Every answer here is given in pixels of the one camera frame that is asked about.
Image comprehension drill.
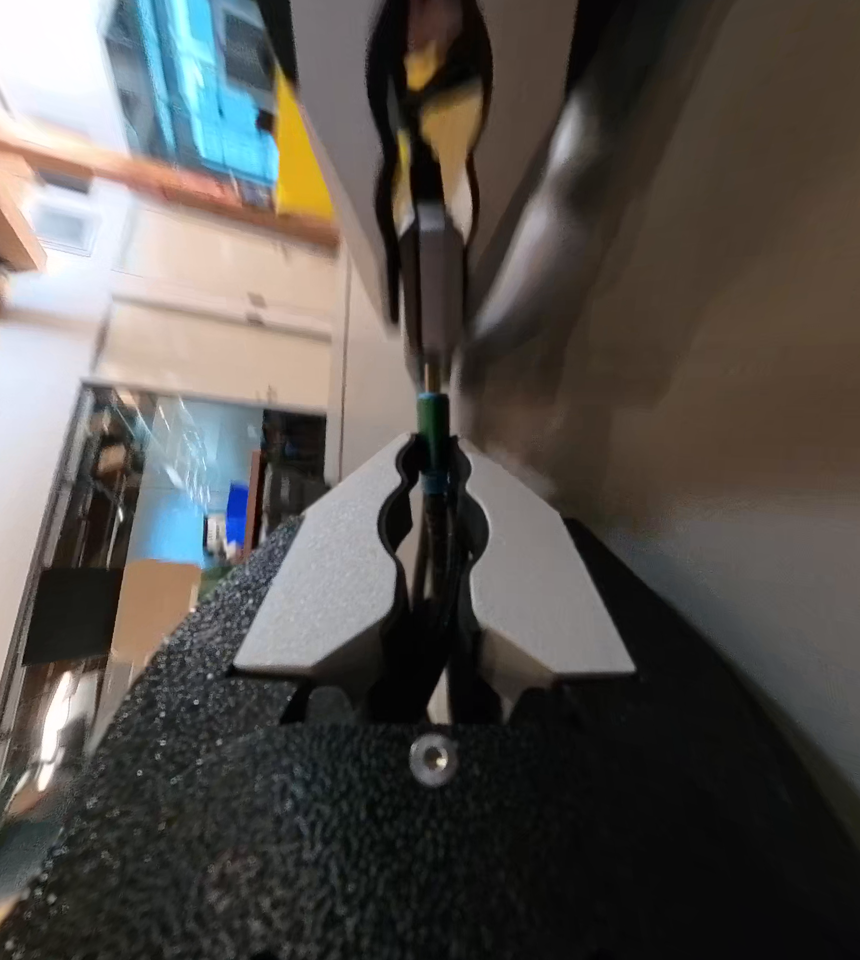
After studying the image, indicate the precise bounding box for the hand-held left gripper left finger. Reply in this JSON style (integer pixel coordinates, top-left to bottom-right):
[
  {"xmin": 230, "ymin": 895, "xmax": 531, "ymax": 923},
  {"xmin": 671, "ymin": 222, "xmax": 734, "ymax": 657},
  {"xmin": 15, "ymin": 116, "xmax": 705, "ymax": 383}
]
[{"xmin": 232, "ymin": 432, "xmax": 422, "ymax": 685}]

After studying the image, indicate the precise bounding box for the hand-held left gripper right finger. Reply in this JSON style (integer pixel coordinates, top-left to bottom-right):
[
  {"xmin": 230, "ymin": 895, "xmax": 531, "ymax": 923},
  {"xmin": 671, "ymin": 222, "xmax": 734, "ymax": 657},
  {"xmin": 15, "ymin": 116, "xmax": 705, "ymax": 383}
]
[{"xmin": 458, "ymin": 435, "xmax": 637, "ymax": 697}]

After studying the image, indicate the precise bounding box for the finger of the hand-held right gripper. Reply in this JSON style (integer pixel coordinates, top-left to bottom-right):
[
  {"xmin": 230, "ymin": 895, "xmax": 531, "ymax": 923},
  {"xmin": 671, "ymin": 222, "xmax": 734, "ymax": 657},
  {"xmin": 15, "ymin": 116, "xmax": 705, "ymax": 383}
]
[
  {"xmin": 289, "ymin": 0, "xmax": 419, "ymax": 327},
  {"xmin": 462, "ymin": 0, "xmax": 579, "ymax": 267}
]

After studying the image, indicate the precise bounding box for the large yellow storage bin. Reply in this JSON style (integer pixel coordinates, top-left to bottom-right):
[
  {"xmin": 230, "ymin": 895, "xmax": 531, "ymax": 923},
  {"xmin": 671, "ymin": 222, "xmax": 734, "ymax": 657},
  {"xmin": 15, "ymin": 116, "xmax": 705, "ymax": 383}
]
[{"xmin": 274, "ymin": 45, "xmax": 491, "ymax": 222}]

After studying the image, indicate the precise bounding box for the green plug hdmi cable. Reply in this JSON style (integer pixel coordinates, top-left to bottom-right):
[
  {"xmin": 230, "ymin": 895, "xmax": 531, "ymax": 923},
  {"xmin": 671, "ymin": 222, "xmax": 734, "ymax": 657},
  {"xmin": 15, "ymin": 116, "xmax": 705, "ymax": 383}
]
[{"xmin": 398, "ymin": 358, "xmax": 477, "ymax": 712}]

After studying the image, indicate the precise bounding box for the grey adapter hub braided cable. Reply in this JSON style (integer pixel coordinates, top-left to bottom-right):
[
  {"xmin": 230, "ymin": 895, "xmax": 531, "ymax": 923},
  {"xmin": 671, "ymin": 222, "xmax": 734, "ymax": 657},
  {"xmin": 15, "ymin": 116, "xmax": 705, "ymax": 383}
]
[{"xmin": 400, "ymin": 202, "xmax": 470, "ymax": 376}]

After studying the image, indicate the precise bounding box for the long brown-edged table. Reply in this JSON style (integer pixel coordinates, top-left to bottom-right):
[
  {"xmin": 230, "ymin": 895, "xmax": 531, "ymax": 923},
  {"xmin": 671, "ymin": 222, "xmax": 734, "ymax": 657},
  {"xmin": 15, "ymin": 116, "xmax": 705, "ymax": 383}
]
[{"xmin": 246, "ymin": 448, "xmax": 269, "ymax": 560}]

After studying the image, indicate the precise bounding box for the small blue bin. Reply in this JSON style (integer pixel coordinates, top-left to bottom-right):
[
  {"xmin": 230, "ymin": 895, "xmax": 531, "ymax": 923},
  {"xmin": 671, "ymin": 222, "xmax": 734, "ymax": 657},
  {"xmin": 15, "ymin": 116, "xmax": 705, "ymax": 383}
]
[{"xmin": 225, "ymin": 482, "xmax": 252, "ymax": 546}]

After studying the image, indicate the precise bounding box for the exterior window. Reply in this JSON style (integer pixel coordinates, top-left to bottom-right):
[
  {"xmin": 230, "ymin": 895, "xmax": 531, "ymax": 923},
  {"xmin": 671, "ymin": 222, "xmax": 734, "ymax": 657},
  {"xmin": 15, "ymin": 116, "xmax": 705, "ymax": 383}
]
[{"xmin": 102, "ymin": 0, "xmax": 282, "ymax": 210}]

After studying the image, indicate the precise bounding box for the glass partition window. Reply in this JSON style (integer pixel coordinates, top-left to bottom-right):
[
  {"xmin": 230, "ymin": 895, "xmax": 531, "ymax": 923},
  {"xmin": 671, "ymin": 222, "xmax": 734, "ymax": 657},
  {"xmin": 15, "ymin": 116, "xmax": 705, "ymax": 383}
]
[{"xmin": 0, "ymin": 382, "xmax": 329, "ymax": 894}]

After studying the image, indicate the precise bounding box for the black wall panel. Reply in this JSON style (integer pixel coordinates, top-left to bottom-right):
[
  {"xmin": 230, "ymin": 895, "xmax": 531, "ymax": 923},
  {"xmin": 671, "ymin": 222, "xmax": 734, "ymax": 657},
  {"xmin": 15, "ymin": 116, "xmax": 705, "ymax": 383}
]
[{"xmin": 21, "ymin": 566, "xmax": 125, "ymax": 667}]

